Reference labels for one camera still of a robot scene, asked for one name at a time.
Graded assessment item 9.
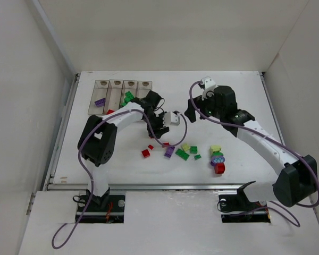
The purple rounded lego brick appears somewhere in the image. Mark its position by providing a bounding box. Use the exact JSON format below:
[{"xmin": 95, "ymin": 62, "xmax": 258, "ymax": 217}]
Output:
[{"xmin": 94, "ymin": 98, "xmax": 106, "ymax": 107}]

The clear container far left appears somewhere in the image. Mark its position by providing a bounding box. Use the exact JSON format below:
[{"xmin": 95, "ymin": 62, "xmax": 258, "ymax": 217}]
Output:
[{"xmin": 88, "ymin": 80, "xmax": 109, "ymax": 115}]

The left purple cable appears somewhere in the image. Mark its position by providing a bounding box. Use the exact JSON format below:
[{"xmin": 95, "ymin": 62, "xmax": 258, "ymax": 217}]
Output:
[{"xmin": 51, "ymin": 106, "xmax": 188, "ymax": 249}]

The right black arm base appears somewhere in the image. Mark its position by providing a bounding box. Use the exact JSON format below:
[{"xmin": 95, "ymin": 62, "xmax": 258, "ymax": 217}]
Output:
[{"xmin": 217, "ymin": 194, "xmax": 271, "ymax": 223}]

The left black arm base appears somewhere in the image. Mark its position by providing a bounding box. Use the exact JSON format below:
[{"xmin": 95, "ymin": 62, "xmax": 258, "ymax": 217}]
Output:
[{"xmin": 79, "ymin": 194, "xmax": 125, "ymax": 224}]

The clear container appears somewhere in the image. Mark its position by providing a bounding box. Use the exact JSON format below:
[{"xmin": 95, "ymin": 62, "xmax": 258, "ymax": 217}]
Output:
[
  {"xmin": 88, "ymin": 80, "xmax": 109, "ymax": 115},
  {"xmin": 103, "ymin": 80, "xmax": 123, "ymax": 114},
  {"xmin": 136, "ymin": 81, "xmax": 152, "ymax": 98},
  {"xmin": 120, "ymin": 80, "xmax": 138, "ymax": 107}
]

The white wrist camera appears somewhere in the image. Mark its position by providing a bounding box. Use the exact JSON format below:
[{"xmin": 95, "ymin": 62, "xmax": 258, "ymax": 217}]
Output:
[
  {"xmin": 163, "ymin": 112, "xmax": 180, "ymax": 126},
  {"xmin": 201, "ymin": 76, "xmax": 216, "ymax": 100}
]

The clear container far right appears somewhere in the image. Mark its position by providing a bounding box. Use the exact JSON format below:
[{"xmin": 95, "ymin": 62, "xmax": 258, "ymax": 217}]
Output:
[{"xmin": 136, "ymin": 81, "xmax": 152, "ymax": 98}]

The purple flower lego brick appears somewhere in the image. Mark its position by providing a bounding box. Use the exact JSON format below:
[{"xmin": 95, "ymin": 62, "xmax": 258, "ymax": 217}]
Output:
[{"xmin": 210, "ymin": 156, "xmax": 225, "ymax": 166}]

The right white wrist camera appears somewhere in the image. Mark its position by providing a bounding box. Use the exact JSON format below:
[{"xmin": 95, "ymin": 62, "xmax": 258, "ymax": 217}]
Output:
[{"xmin": 201, "ymin": 76, "xmax": 216, "ymax": 100}]

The red slope lego brick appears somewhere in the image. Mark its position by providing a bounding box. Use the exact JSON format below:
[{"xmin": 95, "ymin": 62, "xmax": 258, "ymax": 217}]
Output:
[{"xmin": 141, "ymin": 149, "xmax": 150, "ymax": 158}]

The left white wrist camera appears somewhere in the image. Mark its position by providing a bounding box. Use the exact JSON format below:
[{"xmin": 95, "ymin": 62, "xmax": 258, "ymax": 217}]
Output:
[{"xmin": 163, "ymin": 112, "xmax": 180, "ymax": 126}]

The red cylinder lego brick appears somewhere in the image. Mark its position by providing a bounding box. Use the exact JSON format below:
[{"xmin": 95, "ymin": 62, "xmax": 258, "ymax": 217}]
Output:
[{"xmin": 214, "ymin": 163, "xmax": 225, "ymax": 175}]

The purple cable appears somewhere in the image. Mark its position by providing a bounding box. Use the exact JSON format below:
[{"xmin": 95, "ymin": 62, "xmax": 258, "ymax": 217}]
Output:
[
  {"xmin": 51, "ymin": 106, "xmax": 188, "ymax": 249},
  {"xmin": 189, "ymin": 79, "xmax": 319, "ymax": 227}
]

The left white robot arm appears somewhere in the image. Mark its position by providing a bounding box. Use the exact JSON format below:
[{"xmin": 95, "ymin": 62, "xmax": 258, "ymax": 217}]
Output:
[{"xmin": 77, "ymin": 91, "xmax": 170, "ymax": 209}]

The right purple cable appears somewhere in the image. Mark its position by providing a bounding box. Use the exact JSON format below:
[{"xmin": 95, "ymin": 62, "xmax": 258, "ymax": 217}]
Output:
[{"xmin": 189, "ymin": 79, "xmax": 319, "ymax": 227}]

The yellow square lego brick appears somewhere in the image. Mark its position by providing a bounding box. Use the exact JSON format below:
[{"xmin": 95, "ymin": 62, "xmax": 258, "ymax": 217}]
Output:
[{"xmin": 181, "ymin": 143, "xmax": 191, "ymax": 152}]

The green long lego brick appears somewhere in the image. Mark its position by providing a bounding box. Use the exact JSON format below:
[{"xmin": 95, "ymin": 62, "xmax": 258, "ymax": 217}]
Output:
[{"xmin": 175, "ymin": 149, "xmax": 190, "ymax": 161}]

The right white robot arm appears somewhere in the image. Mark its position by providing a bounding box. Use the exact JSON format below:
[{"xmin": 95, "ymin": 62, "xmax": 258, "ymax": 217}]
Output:
[{"xmin": 184, "ymin": 81, "xmax": 319, "ymax": 208}]

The green lettered lego brick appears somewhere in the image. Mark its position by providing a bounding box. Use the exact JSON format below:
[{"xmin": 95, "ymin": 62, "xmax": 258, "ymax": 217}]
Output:
[{"xmin": 190, "ymin": 146, "xmax": 198, "ymax": 154}]

